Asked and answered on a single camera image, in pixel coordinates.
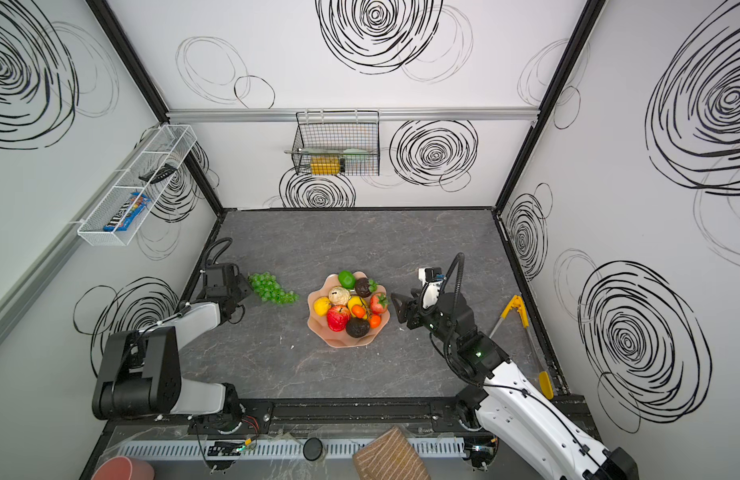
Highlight black remote control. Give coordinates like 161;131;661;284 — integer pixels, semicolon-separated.
139;163;177;185

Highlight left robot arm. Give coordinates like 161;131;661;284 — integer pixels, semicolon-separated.
91;263;252;425

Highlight pink wavy fruit bowl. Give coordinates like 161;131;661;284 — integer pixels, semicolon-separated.
307;273;391;348

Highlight black wire wall basket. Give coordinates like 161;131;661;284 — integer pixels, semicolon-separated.
285;109;381;176

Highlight striped brown cloth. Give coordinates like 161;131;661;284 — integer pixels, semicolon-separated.
352;427;431;480

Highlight green fake grapes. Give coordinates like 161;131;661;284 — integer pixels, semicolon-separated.
248;272;299;305

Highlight small orange fake tangerine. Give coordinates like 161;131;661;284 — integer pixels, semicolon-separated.
351;305;367;319

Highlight green fake lime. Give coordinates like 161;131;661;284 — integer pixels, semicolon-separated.
338;270;357;290

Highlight green item in basket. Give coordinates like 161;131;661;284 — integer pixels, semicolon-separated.
290;148;374;158

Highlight white wire wall shelf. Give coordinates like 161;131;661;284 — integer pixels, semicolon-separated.
77;124;198;247

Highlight red fake strawberry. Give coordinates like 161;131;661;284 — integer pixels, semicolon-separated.
370;292;389;315

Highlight yellow sponge in basket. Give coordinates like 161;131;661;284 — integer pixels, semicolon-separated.
310;156;343;176

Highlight yellow handled tongs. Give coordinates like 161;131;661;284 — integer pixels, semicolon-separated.
489;295;555;400

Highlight yellow fake pear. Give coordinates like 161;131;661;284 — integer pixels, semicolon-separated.
313;296;333;317

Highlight yellow fake lemon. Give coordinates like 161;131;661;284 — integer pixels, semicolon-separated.
347;295;367;309

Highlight red fake apple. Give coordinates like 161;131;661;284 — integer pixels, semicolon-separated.
326;305;352;332

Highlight pink cup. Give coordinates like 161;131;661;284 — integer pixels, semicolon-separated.
92;456;156;480

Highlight blue candy packet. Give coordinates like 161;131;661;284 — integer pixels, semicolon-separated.
103;192;151;232

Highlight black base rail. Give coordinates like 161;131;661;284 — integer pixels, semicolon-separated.
108;395;599;434

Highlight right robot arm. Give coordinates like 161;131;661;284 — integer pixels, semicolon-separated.
389;265;639;479

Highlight white slotted cable duct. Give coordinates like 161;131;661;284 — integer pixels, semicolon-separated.
113;437;466;461

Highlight dark fake avocado half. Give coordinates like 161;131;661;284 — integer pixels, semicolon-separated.
354;277;378;298

